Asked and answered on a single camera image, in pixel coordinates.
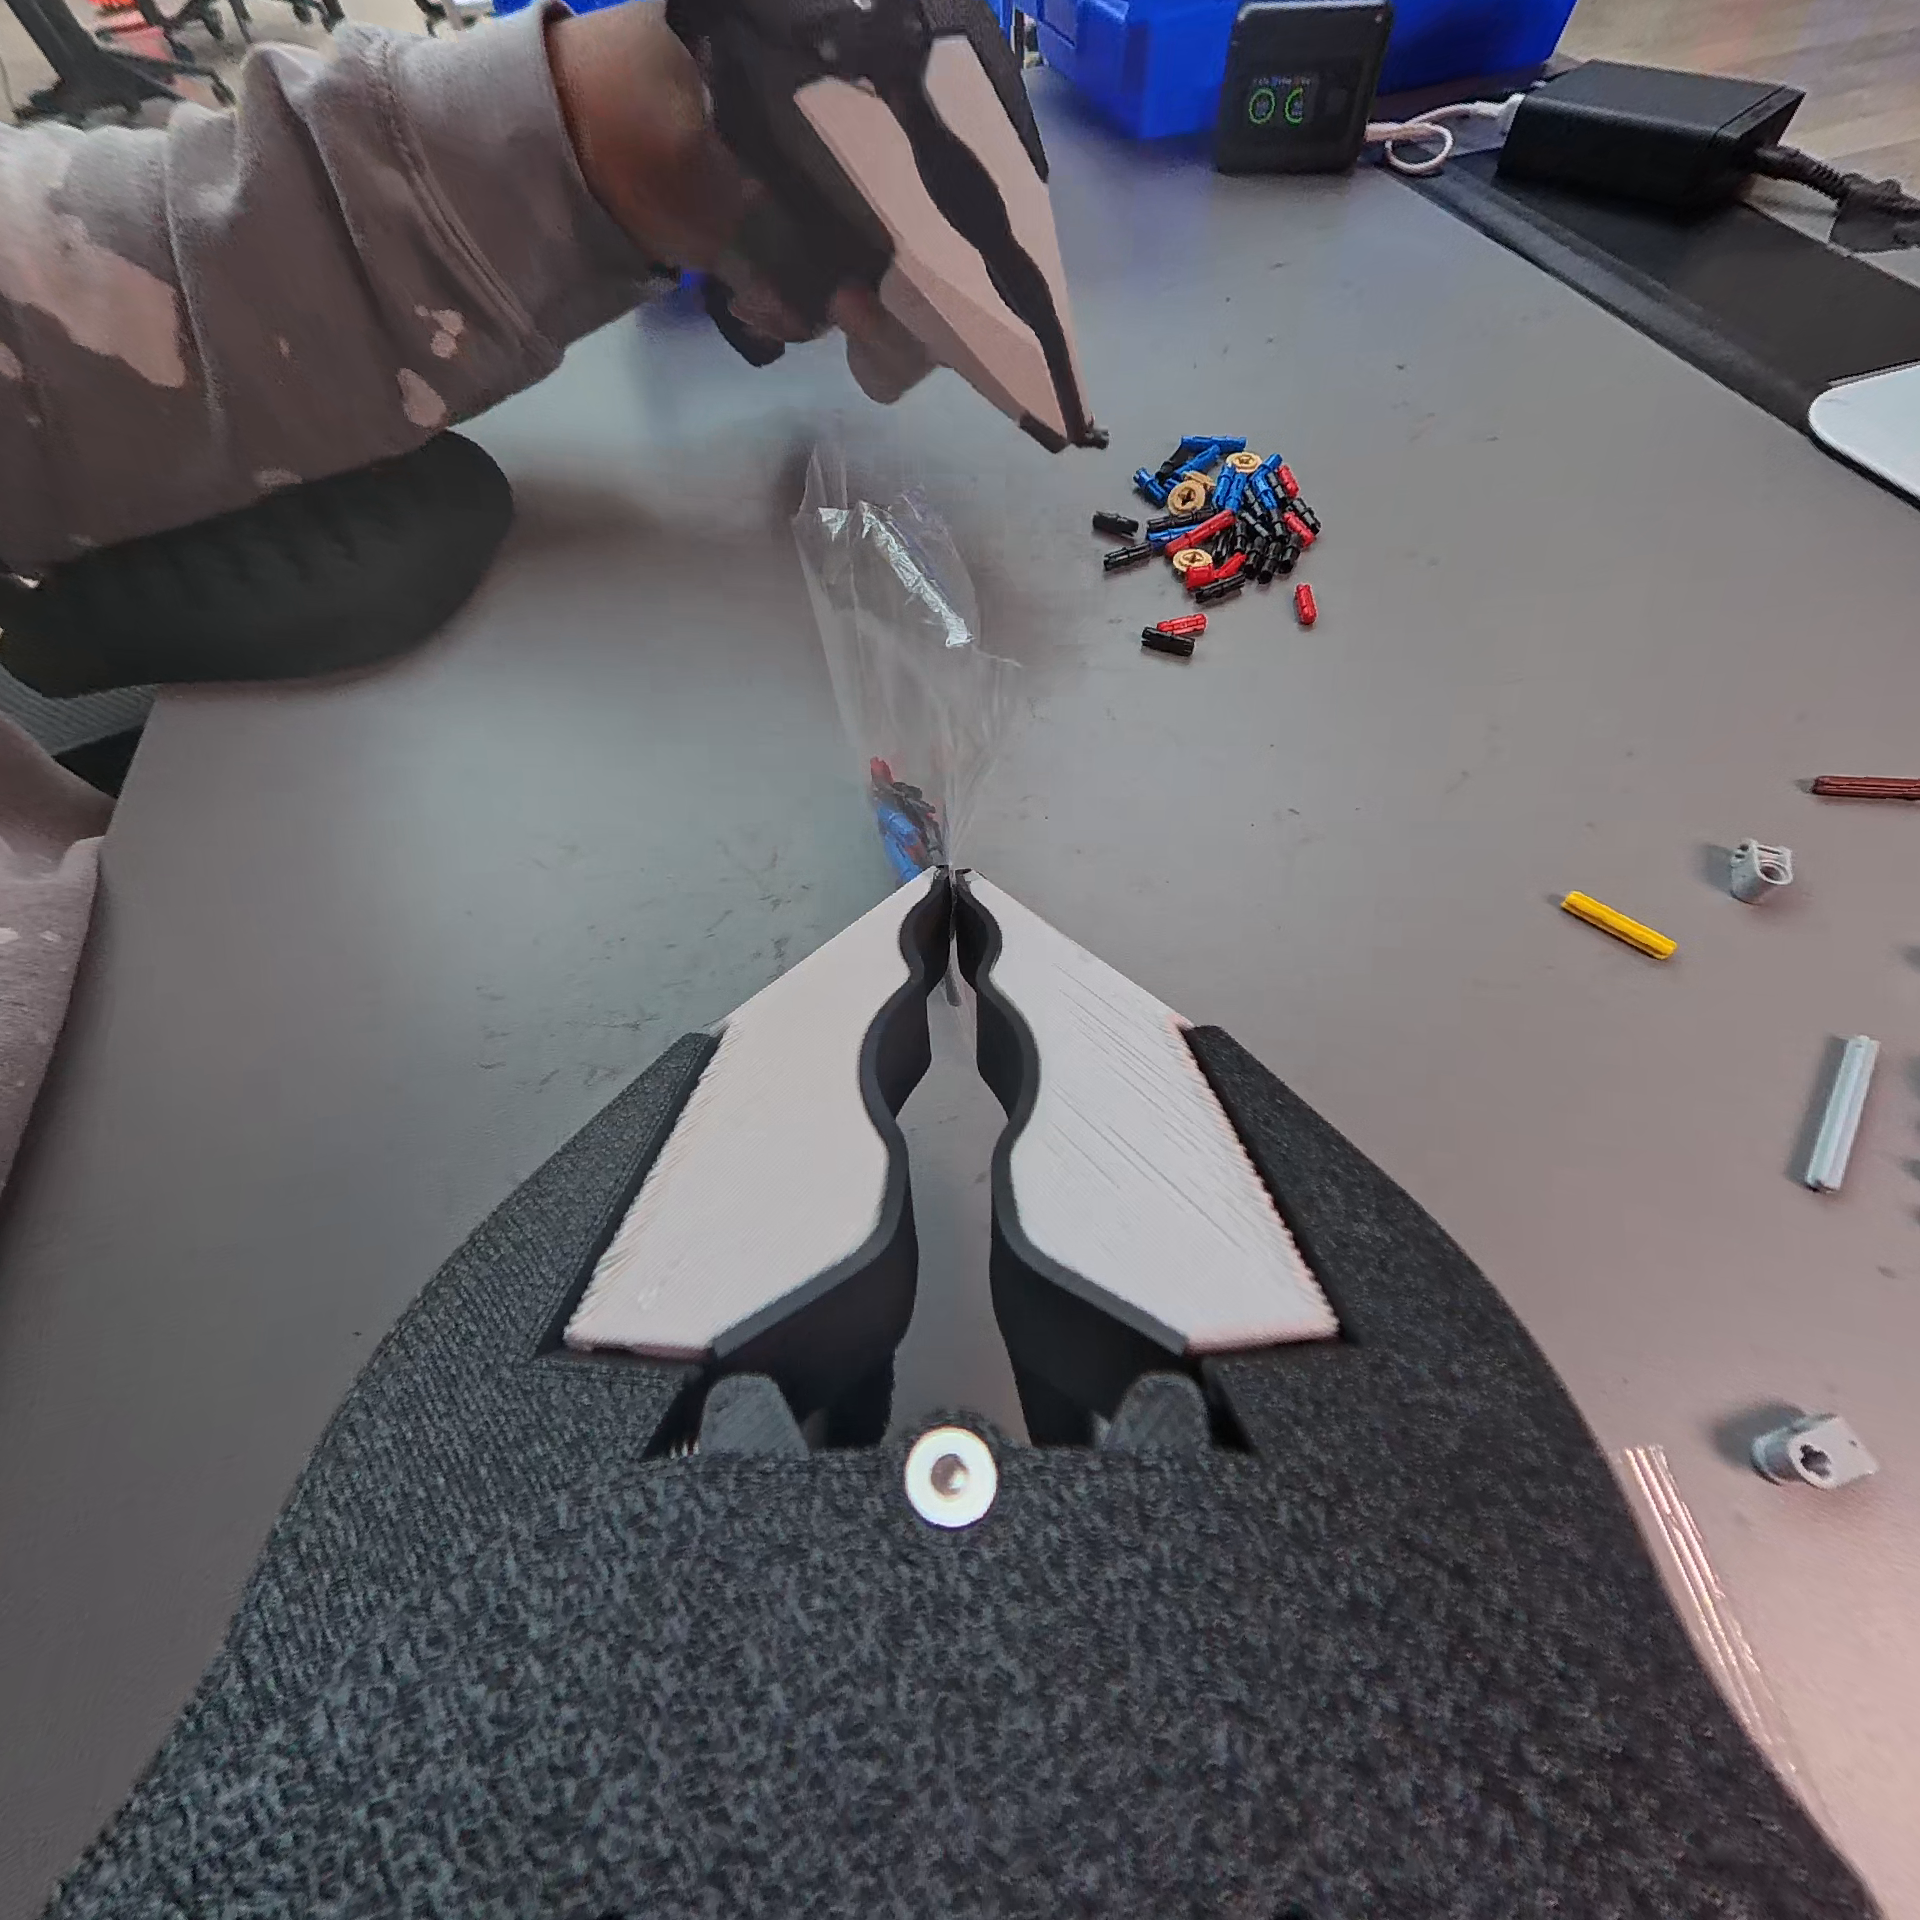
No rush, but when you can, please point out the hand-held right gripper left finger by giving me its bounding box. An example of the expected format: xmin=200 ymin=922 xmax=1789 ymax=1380
xmin=566 ymin=874 xmax=955 ymax=1415

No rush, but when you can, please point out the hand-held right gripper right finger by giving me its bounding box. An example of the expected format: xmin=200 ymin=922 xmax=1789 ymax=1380
xmin=957 ymin=874 xmax=1340 ymax=1442

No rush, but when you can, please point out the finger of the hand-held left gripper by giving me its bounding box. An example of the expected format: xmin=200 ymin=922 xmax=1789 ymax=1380
xmin=795 ymin=76 xmax=1081 ymax=456
xmin=922 ymin=29 xmax=1108 ymax=448

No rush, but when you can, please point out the bunch of bagged pins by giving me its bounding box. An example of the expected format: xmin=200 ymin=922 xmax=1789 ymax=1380
xmin=865 ymin=757 xmax=949 ymax=882

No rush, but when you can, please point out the clear plastic bag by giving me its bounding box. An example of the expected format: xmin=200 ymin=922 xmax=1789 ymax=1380
xmin=795 ymin=442 xmax=1040 ymax=891

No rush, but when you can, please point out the pile of small pins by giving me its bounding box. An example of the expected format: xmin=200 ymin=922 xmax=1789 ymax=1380
xmin=1091 ymin=432 xmax=1326 ymax=662

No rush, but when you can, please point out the person's left forearm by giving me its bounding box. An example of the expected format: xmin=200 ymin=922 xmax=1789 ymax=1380
xmin=0 ymin=12 xmax=680 ymax=576

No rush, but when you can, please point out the person's left hand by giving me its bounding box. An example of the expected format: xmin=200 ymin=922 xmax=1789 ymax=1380
xmin=546 ymin=0 xmax=754 ymax=284

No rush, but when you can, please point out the blue plastic storage box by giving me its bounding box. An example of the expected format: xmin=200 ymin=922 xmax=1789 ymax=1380
xmin=1032 ymin=0 xmax=1579 ymax=146

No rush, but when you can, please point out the black device with display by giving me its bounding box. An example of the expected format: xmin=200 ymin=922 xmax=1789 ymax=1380
xmin=1211 ymin=0 xmax=1396 ymax=177

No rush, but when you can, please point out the single yellow axle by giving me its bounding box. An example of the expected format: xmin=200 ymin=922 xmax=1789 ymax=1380
xmin=1560 ymin=891 xmax=1678 ymax=963

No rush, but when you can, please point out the black power adapter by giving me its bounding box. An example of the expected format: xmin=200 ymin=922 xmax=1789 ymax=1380
xmin=1497 ymin=61 xmax=1809 ymax=216

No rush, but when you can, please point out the black office chair base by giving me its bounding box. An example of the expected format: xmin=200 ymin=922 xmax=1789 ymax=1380
xmin=11 ymin=0 xmax=254 ymax=125

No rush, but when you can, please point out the long grey axle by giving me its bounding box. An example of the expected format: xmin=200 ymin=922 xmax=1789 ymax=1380
xmin=1803 ymin=1035 xmax=1881 ymax=1195

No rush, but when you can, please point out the black padded armrest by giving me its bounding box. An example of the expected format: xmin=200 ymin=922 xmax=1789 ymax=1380
xmin=0 ymin=432 xmax=515 ymax=701

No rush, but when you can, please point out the grey round connector piece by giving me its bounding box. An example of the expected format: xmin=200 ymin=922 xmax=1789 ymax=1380
xmin=1750 ymin=1411 xmax=1881 ymax=1490

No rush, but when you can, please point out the person's torso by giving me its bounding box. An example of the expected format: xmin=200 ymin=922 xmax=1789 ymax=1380
xmin=0 ymin=718 xmax=118 ymax=1195

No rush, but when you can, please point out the white flat device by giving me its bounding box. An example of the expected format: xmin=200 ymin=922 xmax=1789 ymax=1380
xmin=1807 ymin=360 xmax=1920 ymax=504

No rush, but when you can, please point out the white cable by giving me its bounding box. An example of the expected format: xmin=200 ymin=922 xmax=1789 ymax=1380
xmin=1361 ymin=94 xmax=1528 ymax=175

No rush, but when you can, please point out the black power cable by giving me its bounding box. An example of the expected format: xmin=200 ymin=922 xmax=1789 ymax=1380
xmin=1752 ymin=142 xmax=1920 ymax=216

